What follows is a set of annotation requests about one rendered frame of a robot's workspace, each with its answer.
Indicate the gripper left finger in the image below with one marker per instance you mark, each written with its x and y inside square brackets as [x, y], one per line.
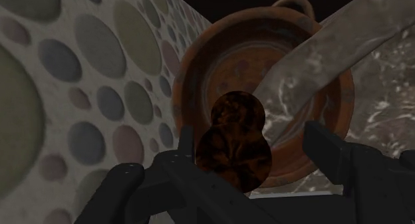
[175, 171]

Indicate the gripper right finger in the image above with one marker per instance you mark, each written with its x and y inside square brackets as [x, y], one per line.
[356, 165]

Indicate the robot stand with coloured dots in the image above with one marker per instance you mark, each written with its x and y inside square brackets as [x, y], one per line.
[97, 87]

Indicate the dark brown gourd-shaped object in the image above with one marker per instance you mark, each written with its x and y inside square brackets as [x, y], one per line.
[233, 152]

